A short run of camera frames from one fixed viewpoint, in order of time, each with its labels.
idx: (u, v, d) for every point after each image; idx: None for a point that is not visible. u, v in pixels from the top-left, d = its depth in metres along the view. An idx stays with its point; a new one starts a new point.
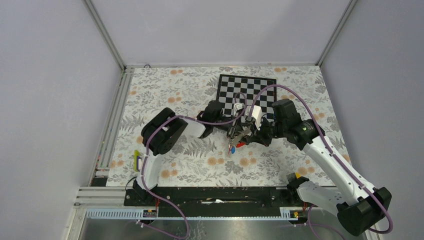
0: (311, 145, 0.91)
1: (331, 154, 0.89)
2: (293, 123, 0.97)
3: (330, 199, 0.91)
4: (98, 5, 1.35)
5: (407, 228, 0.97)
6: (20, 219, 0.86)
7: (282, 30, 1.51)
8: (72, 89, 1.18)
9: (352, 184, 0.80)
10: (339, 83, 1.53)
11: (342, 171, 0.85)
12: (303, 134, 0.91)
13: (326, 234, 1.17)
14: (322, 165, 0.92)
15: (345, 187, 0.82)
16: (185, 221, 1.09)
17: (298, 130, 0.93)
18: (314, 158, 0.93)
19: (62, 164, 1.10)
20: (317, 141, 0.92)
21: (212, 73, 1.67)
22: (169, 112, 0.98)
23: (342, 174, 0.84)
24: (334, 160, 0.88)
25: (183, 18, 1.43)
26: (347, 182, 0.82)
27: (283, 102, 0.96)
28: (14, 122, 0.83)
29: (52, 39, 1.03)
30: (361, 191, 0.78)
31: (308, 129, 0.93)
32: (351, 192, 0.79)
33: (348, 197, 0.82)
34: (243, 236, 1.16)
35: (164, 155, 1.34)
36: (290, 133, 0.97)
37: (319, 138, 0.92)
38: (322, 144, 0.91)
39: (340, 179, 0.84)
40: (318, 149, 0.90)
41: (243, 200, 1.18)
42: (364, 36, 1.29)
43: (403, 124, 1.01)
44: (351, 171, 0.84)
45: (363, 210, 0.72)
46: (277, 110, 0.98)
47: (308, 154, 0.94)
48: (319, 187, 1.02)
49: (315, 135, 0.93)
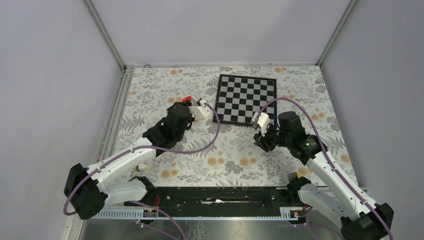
0: (314, 160, 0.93)
1: (333, 170, 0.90)
2: (297, 137, 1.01)
3: (334, 210, 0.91)
4: (98, 5, 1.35)
5: (408, 229, 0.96)
6: (20, 219, 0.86)
7: (282, 31, 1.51)
8: (72, 90, 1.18)
9: (353, 199, 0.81)
10: (339, 83, 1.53)
11: (344, 186, 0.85)
12: (306, 150, 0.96)
13: (326, 234, 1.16)
14: (324, 180, 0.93)
15: (346, 203, 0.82)
16: (171, 220, 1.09)
17: (301, 146, 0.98)
18: (317, 173, 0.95)
19: (62, 165, 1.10)
20: (320, 156, 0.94)
21: (212, 73, 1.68)
22: (78, 172, 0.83)
23: (344, 189, 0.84)
24: (337, 175, 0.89)
25: (184, 18, 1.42)
26: (349, 197, 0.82)
27: (290, 115, 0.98)
28: (14, 121, 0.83)
29: (52, 40, 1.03)
30: (363, 206, 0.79)
31: (311, 144, 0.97)
32: (353, 207, 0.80)
33: (350, 212, 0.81)
34: (243, 236, 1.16)
35: (165, 155, 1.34)
36: (294, 148, 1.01)
37: (322, 153, 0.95)
38: (324, 160, 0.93)
39: (342, 193, 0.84)
40: (321, 164, 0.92)
41: (243, 200, 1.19)
42: (364, 36, 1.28)
43: (403, 124, 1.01)
44: (353, 186, 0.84)
45: (364, 225, 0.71)
46: (282, 123, 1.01)
47: (311, 168, 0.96)
48: (322, 193, 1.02)
49: (318, 150, 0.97)
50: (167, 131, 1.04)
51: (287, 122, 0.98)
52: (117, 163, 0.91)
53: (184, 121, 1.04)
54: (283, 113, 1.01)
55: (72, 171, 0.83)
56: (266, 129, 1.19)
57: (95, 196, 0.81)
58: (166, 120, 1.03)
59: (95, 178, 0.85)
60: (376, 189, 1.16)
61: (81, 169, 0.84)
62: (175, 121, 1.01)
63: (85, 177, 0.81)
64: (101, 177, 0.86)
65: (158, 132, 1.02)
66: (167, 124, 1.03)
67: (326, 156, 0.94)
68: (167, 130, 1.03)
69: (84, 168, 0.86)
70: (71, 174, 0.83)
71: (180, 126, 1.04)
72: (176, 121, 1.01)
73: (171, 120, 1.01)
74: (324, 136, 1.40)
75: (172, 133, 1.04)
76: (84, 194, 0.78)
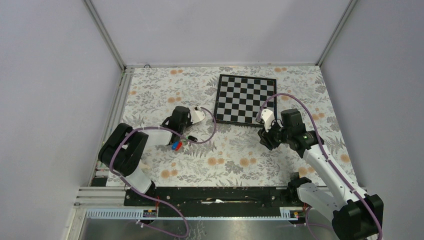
0: (309, 151, 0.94)
1: (326, 161, 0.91)
2: (297, 132, 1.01)
3: (328, 204, 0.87)
4: (98, 5, 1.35)
5: (408, 229, 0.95)
6: (20, 219, 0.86)
7: (282, 31, 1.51)
8: (72, 89, 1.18)
9: (343, 188, 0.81)
10: (339, 83, 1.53)
11: (335, 175, 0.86)
12: (302, 142, 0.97)
13: (326, 234, 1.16)
14: (318, 171, 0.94)
15: (337, 191, 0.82)
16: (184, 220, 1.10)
17: (299, 138, 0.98)
18: (312, 164, 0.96)
19: (62, 164, 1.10)
20: (315, 148, 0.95)
21: (212, 72, 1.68)
22: (124, 128, 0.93)
23: (335, 179, 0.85)
24: (330, 166, 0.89)
25: (184, 19, 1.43)
26: (339, 185, 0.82)
27: (292, 111, 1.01)
28: (14, 120, 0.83)
29: (52, 40, 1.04)
30: (352, 194, 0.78)
31: (309, 137, 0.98)
32: (342, 195, 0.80)
33: (339, 201, 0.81)
34: (243, 236, 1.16)
35: (164, 155, 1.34)
36: (292, 140, 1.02)
37: (318, 145, 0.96)
38: (319, 151, 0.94)
39: (333, 182, 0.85)
40: (315, 154, 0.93)
41: (243, 200, 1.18)
42: (364, 36, 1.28)
43: (403, 124, 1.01)
44: (344, 177, 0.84)
45: (351, 212, 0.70)
46: (284, 118, 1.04)
47: (307, 159, 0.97)
48: (320, 191, 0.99)
49: (315, 143, 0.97)
50: (173, 125, 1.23)
51: (288, 117, 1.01)
52: (151, 130, 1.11)
53: (186, 116, 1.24)
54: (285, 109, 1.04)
55: (119, 128, 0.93)
56: (271, 126, 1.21)
57: (141, 146, 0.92)
58: (171, 118, 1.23)
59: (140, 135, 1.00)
60: (376, 190, 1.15)
61: (128, 126, 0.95)
62: (180, 117, 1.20)
63: (133, 130, 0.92)
64: None
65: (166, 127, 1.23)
66: (173, 121, 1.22)
67: (321, 148, 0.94)
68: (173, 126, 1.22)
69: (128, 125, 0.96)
70: (117, 131, 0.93)
71: (183, 121, 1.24)
72: (181, 117, 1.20)
73: (176, 117, 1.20)
74: (324, 136, 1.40)
75: (177, 127, 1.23)
76: (134, 143, 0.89)
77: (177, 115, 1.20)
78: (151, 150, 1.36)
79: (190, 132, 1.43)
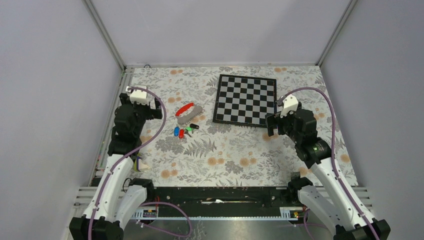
0: (319, 166, 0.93)
1: (336, 178, 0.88)
2: (308, 141, 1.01)
3: (330, 216, 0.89)
4: (98, 5, 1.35)
5: (408, 229, 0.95)
6: (20, 219, 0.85)
7: (282, 31, 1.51)
8: (71, 89, 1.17)
9: (352, 210, 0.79)
10: (338, 83, 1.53)
11: (345, 196, 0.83)
12: (312, 154, 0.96)
13: (326, 234, 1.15)
14: (327, 187, 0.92)
15: (344, 213, 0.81)
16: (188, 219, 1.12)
17: (309, 150, 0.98)
18: (321, 178, 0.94)
19: (62, 164, 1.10)
20: (326, 163, 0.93)
21: (212, 73, 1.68)
22: (80, 222, 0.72)
23: (344, 199, 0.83)
24: (339, 185, 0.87)
25: (183, 19, 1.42)
26: (347, 207, 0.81)
27: (307, 118, 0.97)
28: (14, 119, 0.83)
29: (51, 41, 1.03)
30: (360, 218, 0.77)
31: (319, 149, 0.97)
32: (350, 218, 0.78)
33: (345, 222, 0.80)
34: (243, 236, 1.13)
35: (165, 155, 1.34)
36: (302, 150, 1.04)
37: (329, 160, 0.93)
38: (330, 167, 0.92)
39: (341, 203, 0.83)
40: (325, 170, 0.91)
41: (243, 200, 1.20)
42: (364, 36, 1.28)
43: (403, 123, 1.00)
44: (353, 197, 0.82)
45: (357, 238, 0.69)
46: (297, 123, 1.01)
47: (316, 173, 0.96)
48: (322, 197, 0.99)
49: (327, 156, 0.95)
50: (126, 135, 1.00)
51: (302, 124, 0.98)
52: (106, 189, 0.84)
53: (131, 116, 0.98)
54: (299, 113, 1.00)
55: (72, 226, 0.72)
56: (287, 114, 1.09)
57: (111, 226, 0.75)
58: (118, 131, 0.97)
59: (99, 215, 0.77)
60: (376, 189, 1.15)
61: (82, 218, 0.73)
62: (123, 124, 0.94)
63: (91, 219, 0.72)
64: (103, 211, 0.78)
65: (119, 144, 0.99)
66: (122, 132, 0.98)
67: (333, 164, 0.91)
68: (126, 137, 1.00)
69: (82, 216, 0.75)
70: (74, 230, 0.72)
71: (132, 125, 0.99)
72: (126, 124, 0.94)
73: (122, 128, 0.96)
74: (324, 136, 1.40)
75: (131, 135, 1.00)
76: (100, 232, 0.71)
77: (124, 127, 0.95)
78: (151, 150, 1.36)
79: (188, 123, 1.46)
